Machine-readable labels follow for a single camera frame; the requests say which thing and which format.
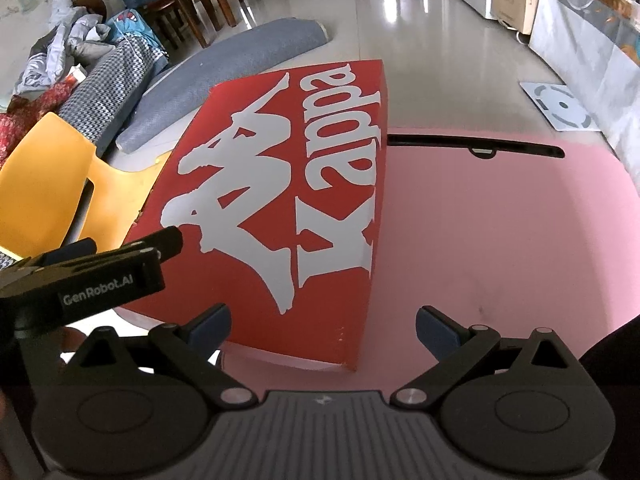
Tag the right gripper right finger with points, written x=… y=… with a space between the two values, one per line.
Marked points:
x=459 y=353

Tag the left hand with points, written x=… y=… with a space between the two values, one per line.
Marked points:
x=3 y=406

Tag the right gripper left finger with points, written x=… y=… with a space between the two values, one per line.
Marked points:
x=182 y=352

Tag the pink lap desk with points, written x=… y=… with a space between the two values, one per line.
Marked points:
x=513 y=235

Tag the white bathroom scale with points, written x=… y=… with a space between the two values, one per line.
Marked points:
x=562 y=110

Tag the white marble tv cabinet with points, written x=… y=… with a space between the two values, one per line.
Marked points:
x=580 y=40

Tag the yellow plastic chair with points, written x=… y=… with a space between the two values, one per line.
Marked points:
x=41 y=187

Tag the pile of grey clothes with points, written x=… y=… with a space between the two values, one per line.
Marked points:
x=77 y=36

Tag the red Kappa box lid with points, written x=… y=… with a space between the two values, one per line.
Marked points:
x=276 y=187

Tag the grey rolled floor mat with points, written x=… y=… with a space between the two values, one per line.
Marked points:
x=186 y=87

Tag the houndstooth sofa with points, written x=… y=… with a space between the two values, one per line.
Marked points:
x=101 y=104

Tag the red patterned blanket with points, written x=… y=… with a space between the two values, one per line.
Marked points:
x=22 y=114

